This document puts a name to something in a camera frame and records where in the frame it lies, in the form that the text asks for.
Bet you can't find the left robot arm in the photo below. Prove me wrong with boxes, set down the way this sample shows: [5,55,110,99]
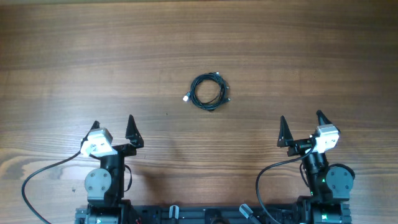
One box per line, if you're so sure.
[75,115,144,224]

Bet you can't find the right camera cable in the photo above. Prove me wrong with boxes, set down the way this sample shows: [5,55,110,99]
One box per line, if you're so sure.
[255,143,317,224]

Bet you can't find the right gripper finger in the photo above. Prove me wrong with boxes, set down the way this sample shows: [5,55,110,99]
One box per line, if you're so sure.
[277,116,294,147]
[316,110,332,126]

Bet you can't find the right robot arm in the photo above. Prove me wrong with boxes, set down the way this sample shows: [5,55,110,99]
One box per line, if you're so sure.
[277,110,355,223]

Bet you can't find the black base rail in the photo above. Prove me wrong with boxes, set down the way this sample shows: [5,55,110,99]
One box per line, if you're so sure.
[74,204,353,224]

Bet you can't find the black cable bundle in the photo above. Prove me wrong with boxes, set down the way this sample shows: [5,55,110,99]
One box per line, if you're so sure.
[182,72,232,112]

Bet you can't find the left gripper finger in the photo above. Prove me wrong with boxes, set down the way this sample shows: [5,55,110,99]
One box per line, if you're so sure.
[125,114,144,148]
[81,121,100,142]

